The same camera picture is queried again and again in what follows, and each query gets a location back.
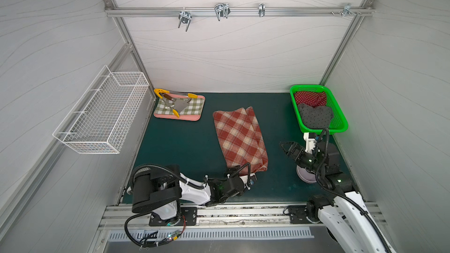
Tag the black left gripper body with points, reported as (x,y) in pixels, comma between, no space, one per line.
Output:
(242,179)

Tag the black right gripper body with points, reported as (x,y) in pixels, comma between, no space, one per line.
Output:
(297,153)

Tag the red plaid skirt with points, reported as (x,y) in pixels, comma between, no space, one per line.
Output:
(240,139)

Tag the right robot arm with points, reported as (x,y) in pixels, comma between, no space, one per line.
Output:
(341,209)

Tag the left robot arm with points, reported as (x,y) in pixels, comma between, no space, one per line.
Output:
(160,189)

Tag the lilac bowl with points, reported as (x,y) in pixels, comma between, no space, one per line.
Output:
(305,175)

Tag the grey dotted skirt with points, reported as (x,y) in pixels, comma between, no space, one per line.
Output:
(316,118)

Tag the green plastic basket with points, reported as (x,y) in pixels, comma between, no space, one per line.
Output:
(337,125)

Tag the red dotted skirt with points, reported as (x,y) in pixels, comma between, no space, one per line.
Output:
(309,98)

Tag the pink plastic tray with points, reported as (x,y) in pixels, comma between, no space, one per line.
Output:
(182,118)

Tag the green checkered cloth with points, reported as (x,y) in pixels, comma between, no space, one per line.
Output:
(194,106)

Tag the yellow tipped metal tongs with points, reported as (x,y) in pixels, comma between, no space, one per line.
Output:
(188,97)

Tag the metal hook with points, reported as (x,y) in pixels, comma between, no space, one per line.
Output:
(185,18)
(222,11)
(347,11)
(262,10)

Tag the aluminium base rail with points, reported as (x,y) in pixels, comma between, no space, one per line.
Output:
(230,215)

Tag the white vented cable duct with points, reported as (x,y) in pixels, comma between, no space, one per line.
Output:
(204,234)

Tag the wooden handled metal spatula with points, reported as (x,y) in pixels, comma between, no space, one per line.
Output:
(175,104)

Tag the white wire basket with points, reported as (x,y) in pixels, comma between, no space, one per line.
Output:
(100,120)

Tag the aluminium cross rail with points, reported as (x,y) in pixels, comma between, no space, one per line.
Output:
(204,12)

